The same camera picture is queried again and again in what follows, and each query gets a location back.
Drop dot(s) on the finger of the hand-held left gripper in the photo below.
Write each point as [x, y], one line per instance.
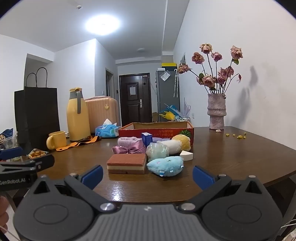
[10, 153]
[42, 162]

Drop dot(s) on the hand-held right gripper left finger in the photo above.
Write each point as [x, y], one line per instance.
[92, 177]

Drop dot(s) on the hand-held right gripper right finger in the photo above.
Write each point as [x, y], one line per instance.
[203, 177]

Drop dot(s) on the layered brown sponge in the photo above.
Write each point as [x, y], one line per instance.
[127, 163]

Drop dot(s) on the blue plush toy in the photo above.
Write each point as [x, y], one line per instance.
[165, 165]

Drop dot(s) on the clear plastic bag with sponge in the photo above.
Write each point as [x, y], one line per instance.
[157, 151]

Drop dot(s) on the orange cardboard box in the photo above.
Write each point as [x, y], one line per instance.
[161, 132]

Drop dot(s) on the person's left hand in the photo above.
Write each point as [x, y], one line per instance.
[3, 214]

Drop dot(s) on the clear glass cup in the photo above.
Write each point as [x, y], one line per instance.
[10, 143]

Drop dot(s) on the snack packet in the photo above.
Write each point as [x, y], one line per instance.
[37, 153]

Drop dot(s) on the dark blue bag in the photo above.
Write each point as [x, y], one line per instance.
[6, 133]

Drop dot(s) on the yellow mug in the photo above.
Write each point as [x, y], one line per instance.
[57, 140]

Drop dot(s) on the white makeup sponge wedge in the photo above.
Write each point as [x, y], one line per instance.
[186, 155]

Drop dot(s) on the white and yellow hamster plush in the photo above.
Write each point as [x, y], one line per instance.
[179, 143]

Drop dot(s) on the blue tissue pack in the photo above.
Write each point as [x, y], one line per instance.
[107, 131]

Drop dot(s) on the black paper bag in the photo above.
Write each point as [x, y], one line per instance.
[37, 111]

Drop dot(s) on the yellow thermos jug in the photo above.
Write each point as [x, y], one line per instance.
[77, 122]

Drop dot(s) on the yellow crumbs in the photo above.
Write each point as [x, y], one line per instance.
[239, 137]

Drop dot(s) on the lilac cloth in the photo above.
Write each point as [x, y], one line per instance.
[161, 139]

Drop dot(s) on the clear jars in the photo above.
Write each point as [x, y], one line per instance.
[181, 119]

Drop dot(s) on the peach suitcase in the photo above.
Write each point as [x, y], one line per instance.
[101, 113]

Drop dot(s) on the small blue carton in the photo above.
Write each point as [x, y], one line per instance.
[146, 139]

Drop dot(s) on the pink textured vase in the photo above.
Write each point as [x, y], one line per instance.
[216, 111]

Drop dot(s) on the dried lavender bunch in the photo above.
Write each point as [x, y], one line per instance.
[187, 109]

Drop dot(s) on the yellow and blue bag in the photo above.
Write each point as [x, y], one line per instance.
[170, 114]

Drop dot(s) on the dark brown entrance door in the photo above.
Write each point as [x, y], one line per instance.
[134, 104]

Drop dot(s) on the grey refrigerator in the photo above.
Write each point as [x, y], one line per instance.
[165, 92]

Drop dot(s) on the dark interior door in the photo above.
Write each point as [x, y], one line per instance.
[109, 83]

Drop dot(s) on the dried pink roses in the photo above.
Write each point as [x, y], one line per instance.
[209, 80]

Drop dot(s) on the hanging umbrella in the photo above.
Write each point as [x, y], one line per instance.
[176, 83]

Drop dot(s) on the yellow box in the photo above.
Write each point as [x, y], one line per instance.
[168, 64]

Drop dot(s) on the small ceiling lamp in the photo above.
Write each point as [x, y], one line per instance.
[140, 49]

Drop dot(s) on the round ceiling light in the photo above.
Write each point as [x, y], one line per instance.
[102, 24]

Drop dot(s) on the wall picture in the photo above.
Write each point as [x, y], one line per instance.
[183, 59]

